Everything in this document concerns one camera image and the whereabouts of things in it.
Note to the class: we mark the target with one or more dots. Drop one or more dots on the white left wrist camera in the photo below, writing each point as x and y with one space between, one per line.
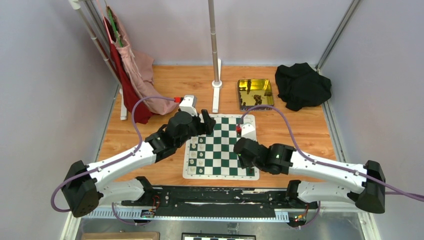
188 105

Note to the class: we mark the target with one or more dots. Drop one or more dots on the red cloth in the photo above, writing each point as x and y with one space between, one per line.
130 98

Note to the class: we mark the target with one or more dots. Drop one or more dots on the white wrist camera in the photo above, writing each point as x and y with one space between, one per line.
188 105
248 131

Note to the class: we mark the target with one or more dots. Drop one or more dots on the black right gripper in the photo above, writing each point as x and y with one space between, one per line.
245 164

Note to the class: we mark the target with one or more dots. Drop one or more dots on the black cloth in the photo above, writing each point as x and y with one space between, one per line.
300 86

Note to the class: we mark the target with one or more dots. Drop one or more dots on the decorated gold tin box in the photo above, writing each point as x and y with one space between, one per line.
254 92

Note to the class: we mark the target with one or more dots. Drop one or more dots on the metal stand pole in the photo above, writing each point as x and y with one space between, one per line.
215 60

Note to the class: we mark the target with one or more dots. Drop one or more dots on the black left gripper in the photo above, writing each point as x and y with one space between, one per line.
209 122

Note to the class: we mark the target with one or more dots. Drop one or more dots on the pink cloth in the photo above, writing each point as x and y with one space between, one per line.
139 68

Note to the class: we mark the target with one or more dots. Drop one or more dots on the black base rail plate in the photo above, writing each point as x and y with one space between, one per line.
220 202

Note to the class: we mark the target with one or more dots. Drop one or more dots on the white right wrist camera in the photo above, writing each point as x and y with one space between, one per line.
248 131

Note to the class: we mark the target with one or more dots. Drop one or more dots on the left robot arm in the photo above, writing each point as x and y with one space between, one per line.
86 186

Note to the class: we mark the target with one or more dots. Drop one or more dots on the green white chess board mat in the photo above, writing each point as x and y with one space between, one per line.
219 161

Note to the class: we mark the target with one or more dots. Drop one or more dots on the white clothes rack pole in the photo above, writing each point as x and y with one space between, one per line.
93 23

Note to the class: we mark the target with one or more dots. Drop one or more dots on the white stand base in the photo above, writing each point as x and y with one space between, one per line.
216 96

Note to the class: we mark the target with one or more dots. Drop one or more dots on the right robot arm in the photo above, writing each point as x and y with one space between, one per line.
359 184

